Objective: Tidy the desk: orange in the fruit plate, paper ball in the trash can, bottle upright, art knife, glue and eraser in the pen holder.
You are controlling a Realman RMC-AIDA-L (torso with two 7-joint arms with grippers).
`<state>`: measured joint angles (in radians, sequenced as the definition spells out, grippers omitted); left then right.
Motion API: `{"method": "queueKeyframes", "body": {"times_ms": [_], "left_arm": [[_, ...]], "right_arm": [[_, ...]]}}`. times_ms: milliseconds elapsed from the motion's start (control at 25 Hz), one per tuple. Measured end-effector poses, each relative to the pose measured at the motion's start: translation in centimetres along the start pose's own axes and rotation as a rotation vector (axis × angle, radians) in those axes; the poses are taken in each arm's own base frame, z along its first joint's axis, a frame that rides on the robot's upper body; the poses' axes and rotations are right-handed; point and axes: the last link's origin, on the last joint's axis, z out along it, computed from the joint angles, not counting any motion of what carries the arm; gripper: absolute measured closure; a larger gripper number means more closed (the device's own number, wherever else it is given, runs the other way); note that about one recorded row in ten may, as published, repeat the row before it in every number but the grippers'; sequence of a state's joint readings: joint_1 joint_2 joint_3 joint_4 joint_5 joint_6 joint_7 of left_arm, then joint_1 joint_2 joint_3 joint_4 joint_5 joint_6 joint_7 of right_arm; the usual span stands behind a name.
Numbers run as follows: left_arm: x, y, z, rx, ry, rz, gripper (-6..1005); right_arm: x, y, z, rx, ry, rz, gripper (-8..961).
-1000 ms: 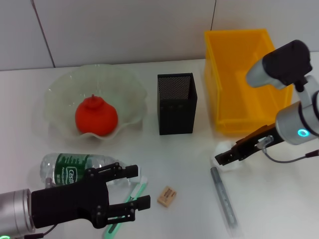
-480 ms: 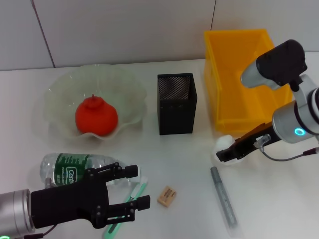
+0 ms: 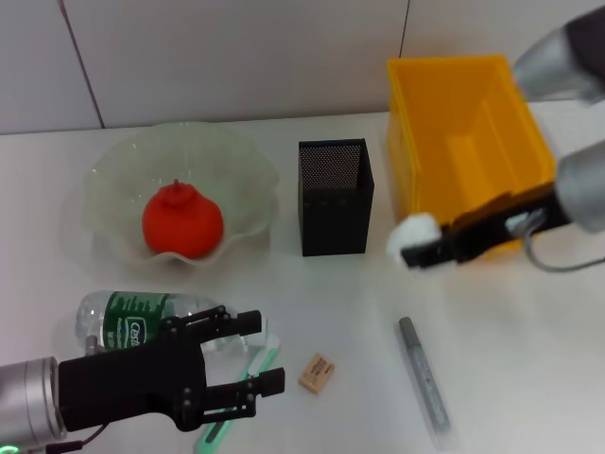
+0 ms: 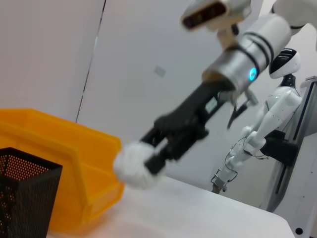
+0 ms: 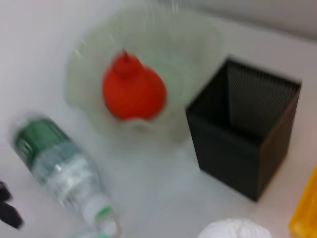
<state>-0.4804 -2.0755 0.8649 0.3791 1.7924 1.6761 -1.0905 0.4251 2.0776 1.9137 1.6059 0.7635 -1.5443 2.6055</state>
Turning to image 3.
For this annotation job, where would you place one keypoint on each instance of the grey marker pen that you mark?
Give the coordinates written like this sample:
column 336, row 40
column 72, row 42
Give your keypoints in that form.
column 425, row 378

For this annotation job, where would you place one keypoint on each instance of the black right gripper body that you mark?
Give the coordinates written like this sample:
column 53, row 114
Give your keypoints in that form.
column 501, row 227

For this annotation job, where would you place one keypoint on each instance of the yellow plastic bin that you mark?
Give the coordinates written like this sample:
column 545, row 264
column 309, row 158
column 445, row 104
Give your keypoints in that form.
column 454, row 118

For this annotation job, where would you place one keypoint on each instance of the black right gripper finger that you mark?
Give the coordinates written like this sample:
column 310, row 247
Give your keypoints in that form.
column 425, row 255

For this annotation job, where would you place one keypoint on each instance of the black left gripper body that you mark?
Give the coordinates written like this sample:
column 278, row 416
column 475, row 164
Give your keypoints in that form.
column 127, row 383

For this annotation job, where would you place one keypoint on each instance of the beige eraser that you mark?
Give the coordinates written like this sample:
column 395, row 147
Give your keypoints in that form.
column 317, row 372

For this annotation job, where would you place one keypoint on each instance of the clear green-label water bottle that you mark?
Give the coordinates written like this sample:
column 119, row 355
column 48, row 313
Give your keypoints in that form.
column 123, row 309

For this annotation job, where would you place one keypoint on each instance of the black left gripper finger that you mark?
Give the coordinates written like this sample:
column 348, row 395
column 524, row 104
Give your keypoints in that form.
column 241, row 322
column 269, row 380

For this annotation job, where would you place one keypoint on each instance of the mint green utility knife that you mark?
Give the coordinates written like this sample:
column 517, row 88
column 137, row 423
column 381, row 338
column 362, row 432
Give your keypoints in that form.
column 267, row 352

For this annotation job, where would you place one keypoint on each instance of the black mesh pen holder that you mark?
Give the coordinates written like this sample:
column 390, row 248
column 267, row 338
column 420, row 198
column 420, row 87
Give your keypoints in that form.
column 335, row 222

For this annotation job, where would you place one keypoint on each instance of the orange toy fruit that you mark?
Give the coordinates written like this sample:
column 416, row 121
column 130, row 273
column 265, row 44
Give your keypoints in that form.
column 184, row 224

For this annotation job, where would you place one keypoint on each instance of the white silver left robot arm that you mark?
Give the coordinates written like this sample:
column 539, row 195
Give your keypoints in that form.
column 28, row 402

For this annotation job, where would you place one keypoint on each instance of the white paper ball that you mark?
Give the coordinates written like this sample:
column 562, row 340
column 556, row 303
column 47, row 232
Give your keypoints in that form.
column 416, row 229

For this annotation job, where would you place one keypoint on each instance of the pale green wavy glass plate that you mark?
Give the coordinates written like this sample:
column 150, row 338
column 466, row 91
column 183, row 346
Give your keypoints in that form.
column 118, row 170

